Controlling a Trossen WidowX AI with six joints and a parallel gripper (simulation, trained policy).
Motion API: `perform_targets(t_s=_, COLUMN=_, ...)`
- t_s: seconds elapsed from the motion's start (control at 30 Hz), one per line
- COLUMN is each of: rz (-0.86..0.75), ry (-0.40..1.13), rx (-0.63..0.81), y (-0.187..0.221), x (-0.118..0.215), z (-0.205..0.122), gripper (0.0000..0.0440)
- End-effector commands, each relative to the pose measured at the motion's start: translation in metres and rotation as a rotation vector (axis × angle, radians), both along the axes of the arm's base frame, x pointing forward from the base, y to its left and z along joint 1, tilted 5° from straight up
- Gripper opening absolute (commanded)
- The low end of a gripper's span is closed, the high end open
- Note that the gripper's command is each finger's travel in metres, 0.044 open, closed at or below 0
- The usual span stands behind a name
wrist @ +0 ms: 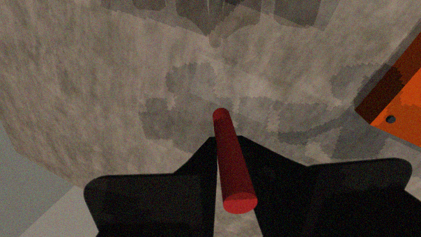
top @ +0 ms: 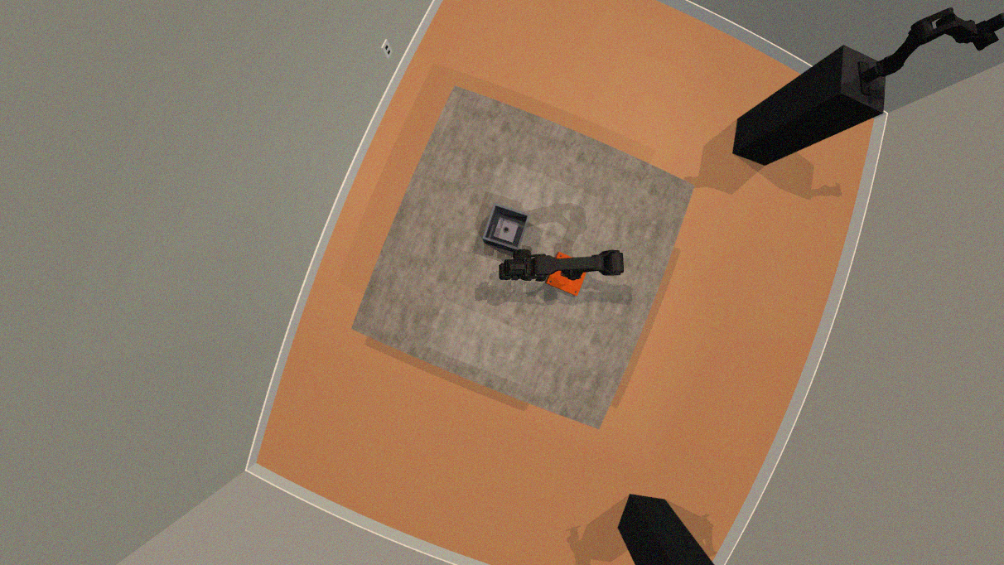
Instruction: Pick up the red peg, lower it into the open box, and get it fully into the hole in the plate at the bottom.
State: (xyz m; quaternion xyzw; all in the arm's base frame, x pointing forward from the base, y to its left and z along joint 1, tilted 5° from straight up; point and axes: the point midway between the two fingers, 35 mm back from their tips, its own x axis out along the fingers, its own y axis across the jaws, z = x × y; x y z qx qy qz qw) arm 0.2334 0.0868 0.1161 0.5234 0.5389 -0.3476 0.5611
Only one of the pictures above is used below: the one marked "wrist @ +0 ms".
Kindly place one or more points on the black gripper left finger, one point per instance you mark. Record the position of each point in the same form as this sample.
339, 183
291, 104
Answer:
187, 195

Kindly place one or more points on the red peg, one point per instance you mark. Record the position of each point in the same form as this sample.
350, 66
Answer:
238, 193

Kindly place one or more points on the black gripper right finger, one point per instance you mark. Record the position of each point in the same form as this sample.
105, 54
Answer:
290, 195

